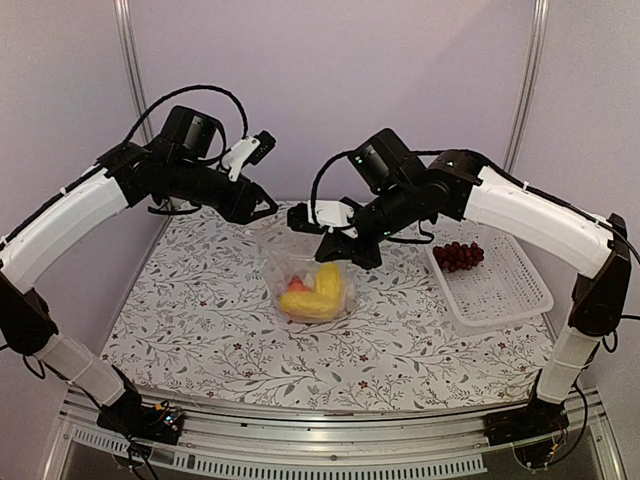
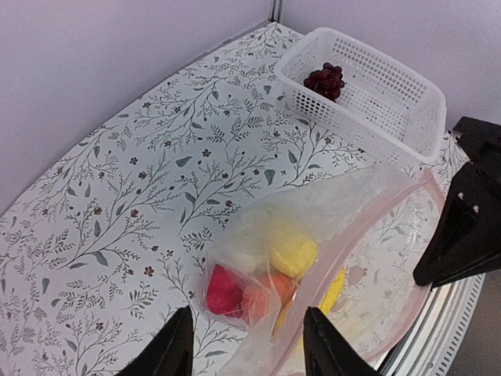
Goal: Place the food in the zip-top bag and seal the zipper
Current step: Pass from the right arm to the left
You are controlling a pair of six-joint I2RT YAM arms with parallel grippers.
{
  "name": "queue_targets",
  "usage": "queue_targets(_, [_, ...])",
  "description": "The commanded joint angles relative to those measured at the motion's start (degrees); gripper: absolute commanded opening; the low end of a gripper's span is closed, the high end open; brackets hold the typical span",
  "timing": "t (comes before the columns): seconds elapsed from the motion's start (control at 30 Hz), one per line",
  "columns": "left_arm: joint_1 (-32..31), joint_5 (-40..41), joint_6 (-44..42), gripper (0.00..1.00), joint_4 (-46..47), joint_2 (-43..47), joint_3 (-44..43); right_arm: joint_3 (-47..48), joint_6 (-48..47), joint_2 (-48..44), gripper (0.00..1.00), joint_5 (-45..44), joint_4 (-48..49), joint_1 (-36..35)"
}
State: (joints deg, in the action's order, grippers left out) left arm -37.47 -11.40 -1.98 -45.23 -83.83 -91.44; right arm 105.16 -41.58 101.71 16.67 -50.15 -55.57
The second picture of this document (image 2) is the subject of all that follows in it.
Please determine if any clear zip top bag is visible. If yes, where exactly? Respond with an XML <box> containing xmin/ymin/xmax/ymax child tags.
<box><xmin>200</xmin><ymin>164</ymin><xmax>445</xmax><ymax>375</ymax></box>

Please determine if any floral patterned table mat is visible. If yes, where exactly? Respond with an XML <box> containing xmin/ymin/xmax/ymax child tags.
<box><xmin>1</xmin><ymin>23</ymin><xmax>466</xmax><ymax>375</ymax></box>

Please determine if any yellow banana toy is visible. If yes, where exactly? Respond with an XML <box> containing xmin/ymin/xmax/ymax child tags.
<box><xmin>273</xmin><ymin>267</ymin><xmax>345</xmax><ymax>337</ymax></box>

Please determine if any white cauliflower toy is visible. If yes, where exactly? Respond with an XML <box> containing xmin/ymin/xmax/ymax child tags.
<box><xmin>224</xmin><ymin>219</ymin><xmax>269</xmax><ymax>274</ymax></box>

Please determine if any yellow lemon toy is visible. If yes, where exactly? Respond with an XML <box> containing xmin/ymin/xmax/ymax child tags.
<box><xmin>269</xmin><ymin>233</ymin><xmax>319</xmax><ymax>280</ymax></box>

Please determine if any aluminium front rail frame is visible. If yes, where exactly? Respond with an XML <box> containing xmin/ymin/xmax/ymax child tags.
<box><xmin>370</xmin><ymin>274</ymin><xmax>485</xmax><ymax>376</ymax></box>

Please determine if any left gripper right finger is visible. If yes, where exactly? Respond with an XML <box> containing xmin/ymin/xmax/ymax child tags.
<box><xmin>303</xmin><ymin>307</ymin><xmax>378</xmax><ymax>376</ymax></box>

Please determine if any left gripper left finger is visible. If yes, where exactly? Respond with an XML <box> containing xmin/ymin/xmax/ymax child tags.
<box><xmin>117</xmin><ymin>306</ymin><xmax>193</xmax><ymax>376</ymax></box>

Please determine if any white perforated plastic basket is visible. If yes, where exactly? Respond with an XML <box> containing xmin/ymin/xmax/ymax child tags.
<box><xmin>275</xmin><ymin>27</ymin><xmax>447</xmax><ymax>168</ymax></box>

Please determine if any orange pumpkin toy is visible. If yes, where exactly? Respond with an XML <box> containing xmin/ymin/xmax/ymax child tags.
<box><xmin>240</xmin><ymin>273</ymin><xmax>297</xmax><ymax>326</ymax></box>

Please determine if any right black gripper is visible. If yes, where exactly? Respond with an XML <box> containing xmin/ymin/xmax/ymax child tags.
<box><xmin>413</xmin><ymin>117</ymin><xmax>500</xmax><ymax>287</ymax></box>

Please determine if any dark red grapes toy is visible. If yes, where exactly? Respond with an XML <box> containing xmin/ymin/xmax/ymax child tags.
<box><xmin>303</xmin><ymin>62</ymin><xmax>345</xmax><ymax>102</ymax></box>

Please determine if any right aluminium corner post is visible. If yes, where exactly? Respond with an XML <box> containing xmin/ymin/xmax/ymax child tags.
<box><xmin>269</xmin><ymin>0</ymin><xmax>284</xmax><ymax>22</ymax></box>

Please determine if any red bell pepper toy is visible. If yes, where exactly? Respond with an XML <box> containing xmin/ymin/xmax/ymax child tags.
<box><xmin>206</xmin><ymin>265</ymin><xmax>243</xmax><ymax>318</ymax></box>

